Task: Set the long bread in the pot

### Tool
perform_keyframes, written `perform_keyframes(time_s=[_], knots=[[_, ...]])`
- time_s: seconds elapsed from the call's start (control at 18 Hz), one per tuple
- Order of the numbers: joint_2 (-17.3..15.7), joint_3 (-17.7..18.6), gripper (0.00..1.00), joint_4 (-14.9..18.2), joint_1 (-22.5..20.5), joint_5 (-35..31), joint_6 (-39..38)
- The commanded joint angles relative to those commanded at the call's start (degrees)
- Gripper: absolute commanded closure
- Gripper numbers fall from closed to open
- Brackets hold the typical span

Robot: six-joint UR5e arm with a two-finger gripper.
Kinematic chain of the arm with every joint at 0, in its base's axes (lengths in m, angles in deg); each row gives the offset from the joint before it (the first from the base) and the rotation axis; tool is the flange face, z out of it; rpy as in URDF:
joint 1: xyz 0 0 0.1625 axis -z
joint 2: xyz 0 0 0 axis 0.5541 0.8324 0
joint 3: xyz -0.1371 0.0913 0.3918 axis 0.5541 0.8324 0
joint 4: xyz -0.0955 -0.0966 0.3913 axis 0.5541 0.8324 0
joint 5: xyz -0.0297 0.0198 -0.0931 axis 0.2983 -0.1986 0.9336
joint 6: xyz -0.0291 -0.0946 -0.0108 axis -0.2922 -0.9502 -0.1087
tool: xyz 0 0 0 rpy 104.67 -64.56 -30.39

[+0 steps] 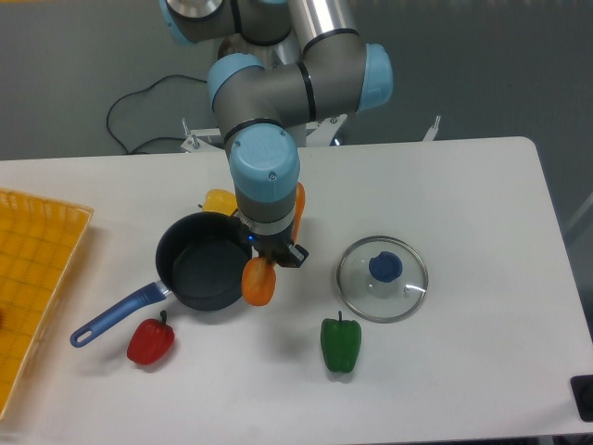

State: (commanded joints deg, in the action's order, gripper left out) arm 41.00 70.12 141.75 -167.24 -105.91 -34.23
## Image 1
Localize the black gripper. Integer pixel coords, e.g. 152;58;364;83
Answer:
233;209;309;268

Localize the long orange bread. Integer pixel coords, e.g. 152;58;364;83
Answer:
242;182;306;307

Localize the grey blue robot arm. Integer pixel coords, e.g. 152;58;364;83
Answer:
160;1;394;267

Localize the yellow bell pepper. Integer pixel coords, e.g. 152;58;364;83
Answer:
198;189;238;216

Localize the glass lid blue knob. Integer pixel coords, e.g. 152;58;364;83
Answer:
335;235;429;324

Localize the green bell pepper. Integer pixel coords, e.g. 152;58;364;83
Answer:
320;311;362;374

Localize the red bell pepper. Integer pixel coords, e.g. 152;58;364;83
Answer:
126;310;175;366

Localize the yellow plastic basket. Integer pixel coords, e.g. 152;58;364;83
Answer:
1;188;94;417

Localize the black corner object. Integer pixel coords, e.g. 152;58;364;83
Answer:
570;375;593;423

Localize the dark pot blue handle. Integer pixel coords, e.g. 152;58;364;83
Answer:
69;211;252;348

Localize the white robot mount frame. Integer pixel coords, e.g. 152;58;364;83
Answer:
180;114;347;153

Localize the white table clamp bracket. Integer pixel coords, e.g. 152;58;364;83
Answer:
423;115;441;142

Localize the black cable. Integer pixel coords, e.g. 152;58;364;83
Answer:
106;74;209;155

